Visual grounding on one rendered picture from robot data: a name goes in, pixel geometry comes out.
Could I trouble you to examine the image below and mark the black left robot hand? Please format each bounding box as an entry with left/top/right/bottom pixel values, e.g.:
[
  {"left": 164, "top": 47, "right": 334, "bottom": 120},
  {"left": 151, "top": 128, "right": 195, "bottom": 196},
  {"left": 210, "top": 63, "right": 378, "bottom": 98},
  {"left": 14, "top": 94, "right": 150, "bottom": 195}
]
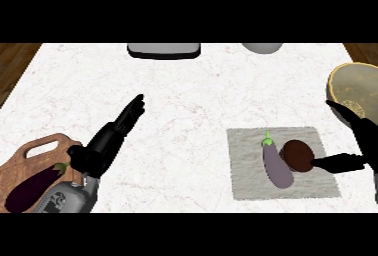
[{"left": 67, "top": 93, "right": 147, "bottom": 180}]

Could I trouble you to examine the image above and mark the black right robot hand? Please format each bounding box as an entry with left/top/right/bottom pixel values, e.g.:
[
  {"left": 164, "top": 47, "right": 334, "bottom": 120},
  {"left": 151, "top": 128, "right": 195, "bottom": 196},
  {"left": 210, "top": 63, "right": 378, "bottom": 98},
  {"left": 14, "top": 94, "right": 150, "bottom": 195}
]
[{"left": 311, "top": 99, "right": 378, "bottom": 205}]

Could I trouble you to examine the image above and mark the yellow-rimmed grey bowl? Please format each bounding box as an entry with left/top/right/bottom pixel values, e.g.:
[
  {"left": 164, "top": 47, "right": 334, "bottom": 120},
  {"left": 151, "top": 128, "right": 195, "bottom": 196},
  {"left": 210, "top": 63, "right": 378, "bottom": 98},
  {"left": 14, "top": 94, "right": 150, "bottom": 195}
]
[{"left": 325, "top": 62, "right": 378, "bottom": 126}]

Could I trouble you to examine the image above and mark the grey placemat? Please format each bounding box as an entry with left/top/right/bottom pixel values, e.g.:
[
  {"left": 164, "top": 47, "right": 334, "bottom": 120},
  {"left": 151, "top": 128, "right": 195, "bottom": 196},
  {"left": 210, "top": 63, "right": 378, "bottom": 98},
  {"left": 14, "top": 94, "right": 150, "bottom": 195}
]
[{"left": 225, "top": 126, "right": 343, "bottom": 202}]

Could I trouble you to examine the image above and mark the brown wooden cutting board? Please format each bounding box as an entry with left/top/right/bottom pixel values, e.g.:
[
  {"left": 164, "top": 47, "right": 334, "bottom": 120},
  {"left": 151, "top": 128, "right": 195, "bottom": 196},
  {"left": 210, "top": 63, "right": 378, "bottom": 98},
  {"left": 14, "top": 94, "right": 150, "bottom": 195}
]
[{"left": 0, "top": 132, "right": 86, "bottom": 214}]

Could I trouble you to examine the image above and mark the light purple eggplant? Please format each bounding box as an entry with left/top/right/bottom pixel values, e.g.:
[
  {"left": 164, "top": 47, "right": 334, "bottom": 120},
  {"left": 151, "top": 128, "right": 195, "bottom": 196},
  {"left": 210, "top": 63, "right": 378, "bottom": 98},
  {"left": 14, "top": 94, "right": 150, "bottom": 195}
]
[{"left": 260, "top": 131, "right": 296, "bottom": 190}]

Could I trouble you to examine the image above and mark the dark purple eggplant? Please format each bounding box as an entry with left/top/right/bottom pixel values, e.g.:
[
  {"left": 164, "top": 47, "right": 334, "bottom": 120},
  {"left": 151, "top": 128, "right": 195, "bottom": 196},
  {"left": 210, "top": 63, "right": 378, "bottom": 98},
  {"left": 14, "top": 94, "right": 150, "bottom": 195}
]
[{"left": 3, "top": 162, "right": 71, "bottom": 214}]

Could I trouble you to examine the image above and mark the grey and black appliance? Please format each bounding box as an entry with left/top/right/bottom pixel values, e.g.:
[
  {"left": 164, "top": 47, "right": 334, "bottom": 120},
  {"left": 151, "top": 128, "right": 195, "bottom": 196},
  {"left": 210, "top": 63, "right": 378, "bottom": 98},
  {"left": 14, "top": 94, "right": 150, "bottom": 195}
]
[{"left": 126, "top": 43, "right": 203, "bottom": 61}]

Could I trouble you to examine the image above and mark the pale grey round object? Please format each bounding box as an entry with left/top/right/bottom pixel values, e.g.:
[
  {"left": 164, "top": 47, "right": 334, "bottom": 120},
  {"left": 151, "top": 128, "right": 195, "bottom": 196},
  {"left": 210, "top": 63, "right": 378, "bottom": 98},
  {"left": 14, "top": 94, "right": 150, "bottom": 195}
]
[{"left": 241, "top": 43, "right": 285, "bottom": 55}]

